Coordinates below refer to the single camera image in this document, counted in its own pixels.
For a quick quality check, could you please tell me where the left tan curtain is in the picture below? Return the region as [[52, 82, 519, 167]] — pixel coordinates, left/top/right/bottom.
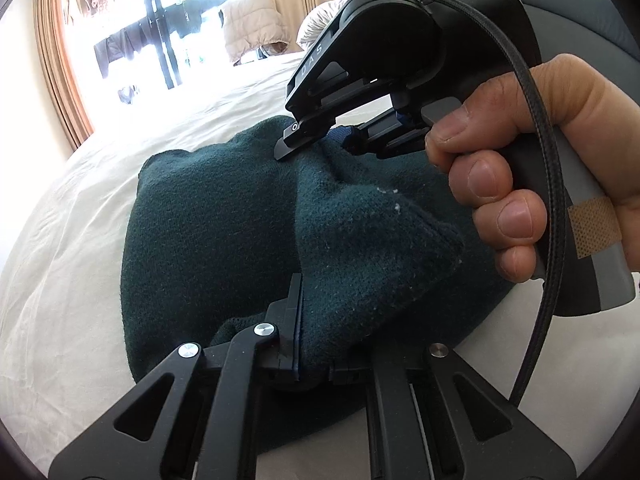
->
[[32, 0, 93, 152]]

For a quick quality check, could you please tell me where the beige puffer jacket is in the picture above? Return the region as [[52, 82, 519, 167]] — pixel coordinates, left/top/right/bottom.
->
[[219, 0, 290, 64]]

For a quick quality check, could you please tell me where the folded grey white duvet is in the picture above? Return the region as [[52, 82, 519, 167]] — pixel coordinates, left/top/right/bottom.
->
[[296, 0, 347, 51]]

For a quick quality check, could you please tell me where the white bed sheet mattress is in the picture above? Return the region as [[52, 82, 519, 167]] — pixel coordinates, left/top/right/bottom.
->
[[1, 54, 639, 471]]

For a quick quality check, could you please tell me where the dark grey headboard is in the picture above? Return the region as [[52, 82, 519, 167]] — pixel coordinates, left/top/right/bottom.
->
[[521, 0, 639, 101]]

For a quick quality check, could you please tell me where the person's right hand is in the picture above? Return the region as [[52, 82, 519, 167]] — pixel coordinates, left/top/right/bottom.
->
[[425, 54, 639, 283]]

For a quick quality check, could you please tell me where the black braided cable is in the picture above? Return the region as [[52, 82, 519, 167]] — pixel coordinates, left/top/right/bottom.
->
[[399, 0, 569, 409]]

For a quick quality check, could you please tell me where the dark green sweater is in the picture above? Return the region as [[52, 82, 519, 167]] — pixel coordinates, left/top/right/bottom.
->
[[120, 116, 511, 451]]

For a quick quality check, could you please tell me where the black framed window door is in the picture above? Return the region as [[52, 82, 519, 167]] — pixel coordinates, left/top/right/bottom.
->
[[63, 0, 230, 107]]

